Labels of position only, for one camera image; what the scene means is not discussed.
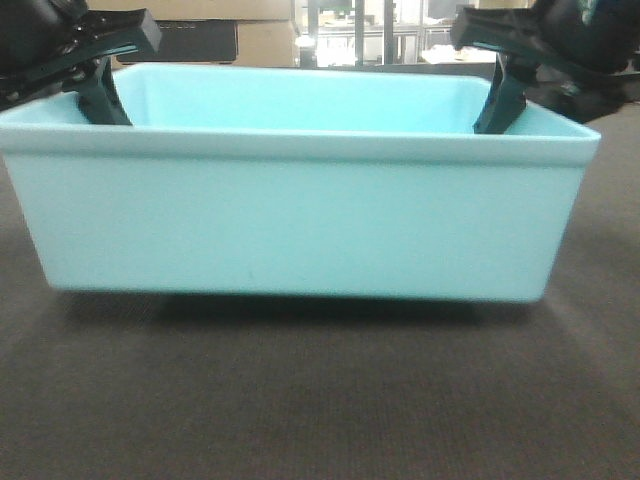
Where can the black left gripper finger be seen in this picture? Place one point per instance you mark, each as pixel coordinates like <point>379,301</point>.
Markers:
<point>100,33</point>
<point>97,96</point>

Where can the light blue plastic bin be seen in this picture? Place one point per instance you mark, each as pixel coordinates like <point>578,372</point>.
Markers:
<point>236,180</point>

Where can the black case in background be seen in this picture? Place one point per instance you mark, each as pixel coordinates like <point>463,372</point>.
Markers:
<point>192,41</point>

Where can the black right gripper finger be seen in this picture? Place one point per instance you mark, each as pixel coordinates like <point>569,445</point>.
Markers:
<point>506,99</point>
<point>515,33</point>

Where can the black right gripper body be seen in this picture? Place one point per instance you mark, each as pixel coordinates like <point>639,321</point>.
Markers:
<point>599,36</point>

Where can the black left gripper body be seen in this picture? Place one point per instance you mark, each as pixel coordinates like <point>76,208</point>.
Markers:
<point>30,33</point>

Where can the background shelving with items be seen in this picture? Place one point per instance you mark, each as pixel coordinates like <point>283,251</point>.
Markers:
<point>372,33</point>

